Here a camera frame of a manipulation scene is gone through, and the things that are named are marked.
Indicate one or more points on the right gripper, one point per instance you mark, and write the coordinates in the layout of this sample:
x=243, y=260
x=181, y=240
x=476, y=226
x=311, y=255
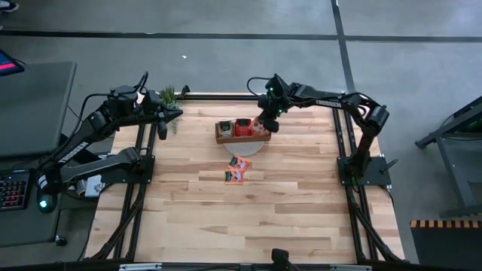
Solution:
x=276, y=98

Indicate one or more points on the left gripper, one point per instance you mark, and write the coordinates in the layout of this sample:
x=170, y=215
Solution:
x=152, y=105

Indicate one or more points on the orange peach tea packet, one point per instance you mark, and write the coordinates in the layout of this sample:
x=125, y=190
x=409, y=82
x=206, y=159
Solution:
x=239, y=162
x=234, y=177
x=258, y=128

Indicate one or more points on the red strawberry tea packet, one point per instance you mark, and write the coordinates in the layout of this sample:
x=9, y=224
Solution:
x=243, y=127

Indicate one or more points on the beige vanilla tea packet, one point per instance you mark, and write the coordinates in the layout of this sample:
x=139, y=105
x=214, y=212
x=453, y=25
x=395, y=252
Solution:
x=225, y=128

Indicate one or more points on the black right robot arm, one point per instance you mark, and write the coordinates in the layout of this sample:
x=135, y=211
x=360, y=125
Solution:
x=327, y=102

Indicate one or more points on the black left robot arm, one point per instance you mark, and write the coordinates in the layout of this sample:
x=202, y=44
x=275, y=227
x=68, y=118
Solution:
x=75, y=147

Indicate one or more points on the wooden three-compartment tea box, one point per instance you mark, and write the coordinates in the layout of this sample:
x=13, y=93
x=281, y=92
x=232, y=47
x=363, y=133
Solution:
x=244, y=140

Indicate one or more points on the potted green succulent plant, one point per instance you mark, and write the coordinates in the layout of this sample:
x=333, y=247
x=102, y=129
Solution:
x=168, y=96

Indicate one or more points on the white round plate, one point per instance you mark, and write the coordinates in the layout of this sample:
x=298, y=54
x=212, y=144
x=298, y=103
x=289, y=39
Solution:
x=244, y=149

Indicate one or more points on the white printed carton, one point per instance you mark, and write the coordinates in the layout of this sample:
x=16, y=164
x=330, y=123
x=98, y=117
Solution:
x=94, y=187

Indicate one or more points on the dark grey desk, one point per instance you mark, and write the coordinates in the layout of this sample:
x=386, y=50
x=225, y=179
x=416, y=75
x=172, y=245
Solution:
x=34, y=105

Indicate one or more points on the black computer mouse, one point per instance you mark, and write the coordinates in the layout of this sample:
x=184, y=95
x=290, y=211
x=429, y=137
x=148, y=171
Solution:
x=47, y=204

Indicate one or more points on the black metal stand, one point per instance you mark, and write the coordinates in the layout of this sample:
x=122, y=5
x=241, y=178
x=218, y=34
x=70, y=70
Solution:
x=433, y=135

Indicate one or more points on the small black device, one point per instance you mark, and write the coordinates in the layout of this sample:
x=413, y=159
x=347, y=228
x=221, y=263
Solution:
x=280, y=259

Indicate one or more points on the black desk caster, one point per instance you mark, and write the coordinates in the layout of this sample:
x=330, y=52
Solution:
x=60, y=240

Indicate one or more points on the dark computer screen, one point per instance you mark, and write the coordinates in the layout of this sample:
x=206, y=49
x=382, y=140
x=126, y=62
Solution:
x=7, y=64

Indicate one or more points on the backlit black keyboard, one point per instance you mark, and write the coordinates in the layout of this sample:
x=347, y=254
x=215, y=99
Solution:
x=15, y=190

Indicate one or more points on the person's shoe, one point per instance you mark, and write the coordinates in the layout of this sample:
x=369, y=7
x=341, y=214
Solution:
x=8, y=5

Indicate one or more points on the black case with striped edge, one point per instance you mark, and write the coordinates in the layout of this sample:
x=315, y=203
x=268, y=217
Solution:
x=448, y=248

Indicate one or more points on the black frame bracket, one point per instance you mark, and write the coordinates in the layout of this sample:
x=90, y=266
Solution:
x=184, y=90

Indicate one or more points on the black aluminium table frame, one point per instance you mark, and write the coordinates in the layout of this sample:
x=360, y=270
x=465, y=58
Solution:
x=233, y=97

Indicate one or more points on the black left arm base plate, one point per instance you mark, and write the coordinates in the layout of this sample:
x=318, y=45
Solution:
x=148, y=177

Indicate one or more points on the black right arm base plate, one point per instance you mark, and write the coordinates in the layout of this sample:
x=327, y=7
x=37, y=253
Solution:
x=376, y=177

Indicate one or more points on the silver metal bracket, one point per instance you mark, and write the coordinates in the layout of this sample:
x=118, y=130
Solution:
x=350, y=268
x=140, y=267

